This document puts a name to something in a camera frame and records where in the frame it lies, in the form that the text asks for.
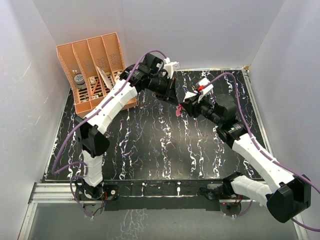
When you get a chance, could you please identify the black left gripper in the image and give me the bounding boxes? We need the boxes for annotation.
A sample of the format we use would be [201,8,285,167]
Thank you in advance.
[148,75,179,106]

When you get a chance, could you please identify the orange plastic file organizer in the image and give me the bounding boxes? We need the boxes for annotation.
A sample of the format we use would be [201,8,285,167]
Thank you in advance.
[56,32,125,118]

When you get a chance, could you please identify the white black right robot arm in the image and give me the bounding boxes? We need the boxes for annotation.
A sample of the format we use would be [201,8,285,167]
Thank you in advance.
[181,92,311,223]

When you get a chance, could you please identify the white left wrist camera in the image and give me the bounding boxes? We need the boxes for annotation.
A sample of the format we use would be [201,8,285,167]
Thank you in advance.
[163,57,181,79]

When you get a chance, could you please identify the white striped card packet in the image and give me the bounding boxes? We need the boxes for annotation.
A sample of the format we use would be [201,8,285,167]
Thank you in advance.
[96,66,113,90]

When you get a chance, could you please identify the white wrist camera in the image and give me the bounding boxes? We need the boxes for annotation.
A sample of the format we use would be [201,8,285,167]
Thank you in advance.
[196,77,214,103]
[163,57,181,79]

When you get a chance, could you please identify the small beige box in organizer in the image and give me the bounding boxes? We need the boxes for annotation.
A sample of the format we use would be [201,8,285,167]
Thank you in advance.
[88,76,99,86]

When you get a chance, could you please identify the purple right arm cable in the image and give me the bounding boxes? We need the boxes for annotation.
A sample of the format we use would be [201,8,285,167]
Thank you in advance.
[206,72,320,230]

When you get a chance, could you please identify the grey round tin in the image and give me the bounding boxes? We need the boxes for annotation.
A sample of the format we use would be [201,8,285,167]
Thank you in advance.
[74,74,87,90]

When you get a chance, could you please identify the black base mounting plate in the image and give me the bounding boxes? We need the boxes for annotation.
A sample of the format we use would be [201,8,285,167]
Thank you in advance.
[75,179,250,214]

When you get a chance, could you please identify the white labelled packet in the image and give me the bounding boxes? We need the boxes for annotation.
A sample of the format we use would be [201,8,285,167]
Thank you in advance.
[114,71,122,83]

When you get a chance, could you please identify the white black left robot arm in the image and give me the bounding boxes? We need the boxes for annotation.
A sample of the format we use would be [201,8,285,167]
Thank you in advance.
[76,53,180,200]

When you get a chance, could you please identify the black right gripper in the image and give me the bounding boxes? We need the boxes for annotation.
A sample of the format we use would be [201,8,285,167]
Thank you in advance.
[181,92,223,126]

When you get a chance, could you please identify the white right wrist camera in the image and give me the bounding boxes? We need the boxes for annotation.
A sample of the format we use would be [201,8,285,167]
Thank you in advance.
[196,77,214,103]

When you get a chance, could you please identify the aluminium frame rail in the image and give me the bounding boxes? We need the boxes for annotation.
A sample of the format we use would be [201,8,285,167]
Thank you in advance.
[18,183,309,240]

